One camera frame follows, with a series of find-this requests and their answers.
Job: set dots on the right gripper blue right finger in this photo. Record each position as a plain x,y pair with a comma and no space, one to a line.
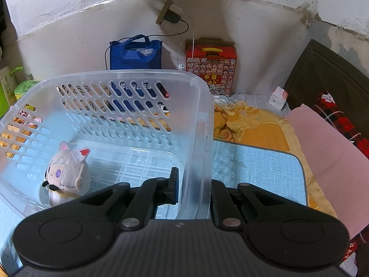
224,212

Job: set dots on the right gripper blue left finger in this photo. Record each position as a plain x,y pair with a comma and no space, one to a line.
144,201

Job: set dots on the clear plastic lattice basket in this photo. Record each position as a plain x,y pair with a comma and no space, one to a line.
137,124

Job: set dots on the grey fox plush doll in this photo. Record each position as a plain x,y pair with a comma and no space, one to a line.
67,176

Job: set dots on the blue woven table mat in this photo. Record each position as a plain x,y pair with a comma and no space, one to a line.
278,172

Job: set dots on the orange floral blanket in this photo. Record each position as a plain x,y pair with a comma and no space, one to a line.
244,124

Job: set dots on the pink board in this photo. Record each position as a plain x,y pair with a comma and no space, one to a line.
339,168

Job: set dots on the small white pink box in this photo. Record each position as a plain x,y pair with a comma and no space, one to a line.
278,98

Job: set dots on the blue tote bag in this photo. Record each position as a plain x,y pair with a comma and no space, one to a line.
137,52

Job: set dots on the red cartoon gift box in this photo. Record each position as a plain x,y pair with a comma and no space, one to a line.
213,60

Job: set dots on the red black plaid pillow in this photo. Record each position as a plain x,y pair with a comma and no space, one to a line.
326,107

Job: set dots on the green tin box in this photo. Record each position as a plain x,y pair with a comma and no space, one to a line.
23,88

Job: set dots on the dark wooden headboard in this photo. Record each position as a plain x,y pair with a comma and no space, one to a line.
319,69

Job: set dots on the black wall charger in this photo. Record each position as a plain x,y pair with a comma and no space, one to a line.
172,17

